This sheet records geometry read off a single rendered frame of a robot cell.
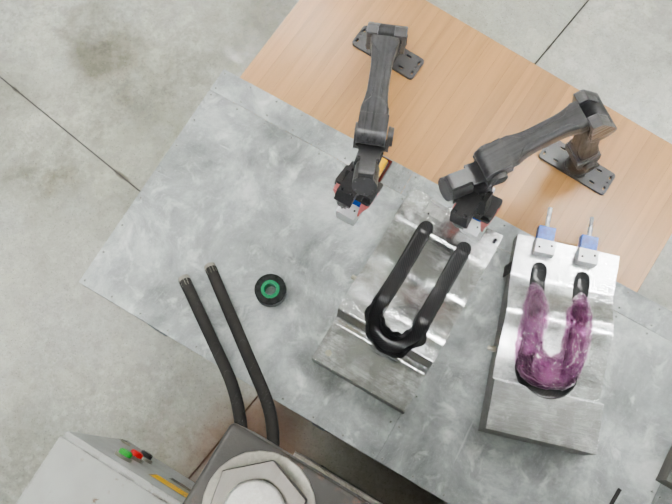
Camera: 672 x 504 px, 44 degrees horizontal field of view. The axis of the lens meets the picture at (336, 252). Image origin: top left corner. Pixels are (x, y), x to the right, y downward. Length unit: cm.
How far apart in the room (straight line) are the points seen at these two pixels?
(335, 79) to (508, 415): 101
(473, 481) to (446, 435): 12
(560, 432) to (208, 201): 105
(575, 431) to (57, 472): 116
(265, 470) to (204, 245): 140
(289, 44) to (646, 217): 107
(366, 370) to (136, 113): 161
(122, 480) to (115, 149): 194
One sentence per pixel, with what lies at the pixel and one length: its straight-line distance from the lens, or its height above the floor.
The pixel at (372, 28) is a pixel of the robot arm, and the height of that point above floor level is 123.
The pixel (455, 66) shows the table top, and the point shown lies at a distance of 236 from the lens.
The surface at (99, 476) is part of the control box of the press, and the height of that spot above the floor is 147.
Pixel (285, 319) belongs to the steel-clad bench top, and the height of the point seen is 80.
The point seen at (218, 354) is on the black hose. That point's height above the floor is 87.
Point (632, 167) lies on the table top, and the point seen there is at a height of 80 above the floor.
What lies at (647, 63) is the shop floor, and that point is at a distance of 345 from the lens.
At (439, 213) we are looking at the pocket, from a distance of 212.
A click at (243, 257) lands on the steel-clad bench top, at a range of 215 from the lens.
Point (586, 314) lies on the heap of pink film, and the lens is 209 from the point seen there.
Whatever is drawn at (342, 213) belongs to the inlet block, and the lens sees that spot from 200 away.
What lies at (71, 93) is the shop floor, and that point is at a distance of 335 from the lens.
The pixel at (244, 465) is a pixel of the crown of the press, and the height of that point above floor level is 201.
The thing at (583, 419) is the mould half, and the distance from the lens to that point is 204.
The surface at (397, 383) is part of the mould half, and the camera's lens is 202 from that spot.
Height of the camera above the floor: 287
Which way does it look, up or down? 75 degrees down
